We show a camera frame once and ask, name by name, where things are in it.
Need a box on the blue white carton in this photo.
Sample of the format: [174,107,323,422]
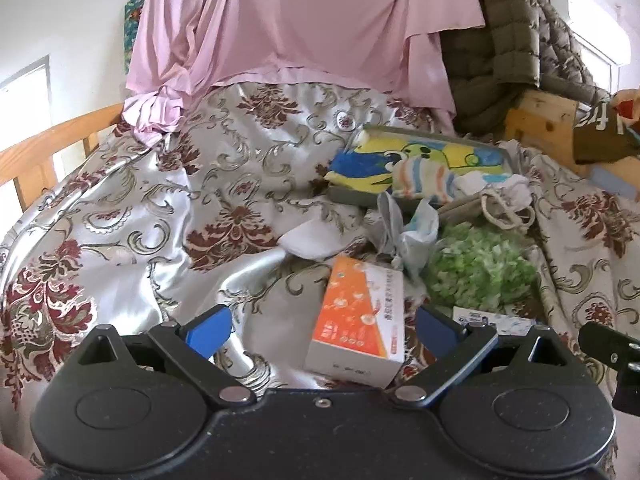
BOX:
[452,306,538,338]

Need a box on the floral satin bedspread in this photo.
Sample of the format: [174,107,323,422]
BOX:
[0,80,640,466]

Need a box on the olive puffer jacket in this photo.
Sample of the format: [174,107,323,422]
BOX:
[440,0,611,136]

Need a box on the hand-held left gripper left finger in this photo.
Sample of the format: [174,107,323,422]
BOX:
[65,305,258,406]

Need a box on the brown printed cloth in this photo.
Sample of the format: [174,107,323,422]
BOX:
[572,100,640,166]

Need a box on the white quilted cloth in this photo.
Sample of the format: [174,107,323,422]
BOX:
[452,170,533,210]

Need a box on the wall poster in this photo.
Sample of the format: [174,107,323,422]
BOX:
[122,0,148,76]

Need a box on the person's left hand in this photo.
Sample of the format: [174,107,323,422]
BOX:
[0,442,43,480]

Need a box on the striped baby garment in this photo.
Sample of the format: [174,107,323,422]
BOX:
[390,155,458,206]

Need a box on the white air conditioner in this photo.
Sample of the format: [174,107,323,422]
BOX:
[547,0,633,66]

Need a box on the orange white medicine box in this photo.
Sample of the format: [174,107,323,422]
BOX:
[304,254,406,391]

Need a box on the wooden bed rail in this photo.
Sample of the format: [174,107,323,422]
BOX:
[0,102,126,221]

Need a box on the window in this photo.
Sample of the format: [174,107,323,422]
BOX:
[0,55,66,171]

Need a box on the wooden frame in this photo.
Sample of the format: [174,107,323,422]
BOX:
[505,89,640,196]

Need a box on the beige drawstring bag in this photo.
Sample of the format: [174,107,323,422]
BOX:
[437,192,538,233]

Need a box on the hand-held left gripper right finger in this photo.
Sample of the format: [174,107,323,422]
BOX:
[390,305,596,406]

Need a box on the grey tray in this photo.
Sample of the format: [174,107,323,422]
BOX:
[327,122,518,208]

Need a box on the white sock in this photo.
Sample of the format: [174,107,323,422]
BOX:
[279,217,347,261]

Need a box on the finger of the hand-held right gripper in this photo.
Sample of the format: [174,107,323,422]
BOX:
[579,321,640,372]
[612,367,640,417]

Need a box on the colourful cloth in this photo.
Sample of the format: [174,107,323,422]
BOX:
[612,87,640,136]

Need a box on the green leafy bundle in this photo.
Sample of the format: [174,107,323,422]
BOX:
[422,222,541,311]

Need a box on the pink bed sheet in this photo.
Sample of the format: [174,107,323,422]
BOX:
[122,0,486,146]

